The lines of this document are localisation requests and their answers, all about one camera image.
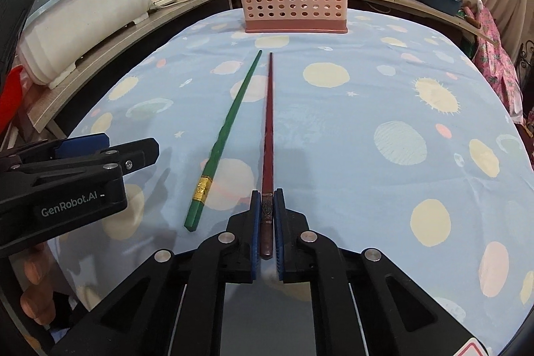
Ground dark red twisted chopstick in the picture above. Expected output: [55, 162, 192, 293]
[260, 52, 274, 259]

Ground green chopstick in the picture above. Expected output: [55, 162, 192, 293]
[184, 50, 262, 232]

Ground person's left hand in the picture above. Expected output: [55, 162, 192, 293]
[20, 243, 55, 325]

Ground white dish drainer box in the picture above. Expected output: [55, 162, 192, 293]
[17, 0, 152, 88]

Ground blue planet-print tablecloth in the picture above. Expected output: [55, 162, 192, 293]
[51, 10, 533, 355]

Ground pink floral apron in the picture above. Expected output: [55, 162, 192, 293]
[463, 6, 523, 124]

